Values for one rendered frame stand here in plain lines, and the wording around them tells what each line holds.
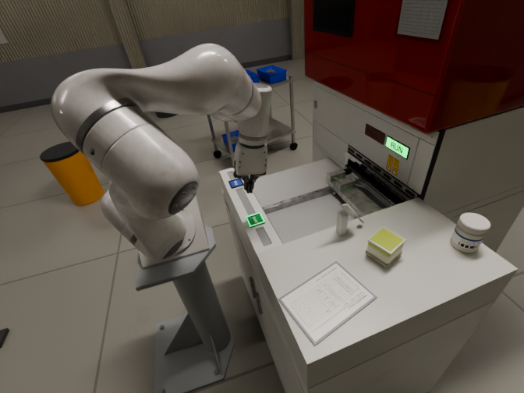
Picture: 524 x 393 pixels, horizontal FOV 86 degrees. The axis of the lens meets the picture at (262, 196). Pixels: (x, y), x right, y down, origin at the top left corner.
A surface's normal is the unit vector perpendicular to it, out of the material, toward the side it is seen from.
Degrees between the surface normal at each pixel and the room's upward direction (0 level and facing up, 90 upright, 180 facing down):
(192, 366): 0
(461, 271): 0
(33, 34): 90
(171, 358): 0
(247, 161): 90
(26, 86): 90
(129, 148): 46
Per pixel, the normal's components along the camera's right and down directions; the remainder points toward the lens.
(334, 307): -0.11, -0.79
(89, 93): 0.28, -0.11
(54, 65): 0.28, 0.57
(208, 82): 0.59, 0.34
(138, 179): -0.11, 0.18
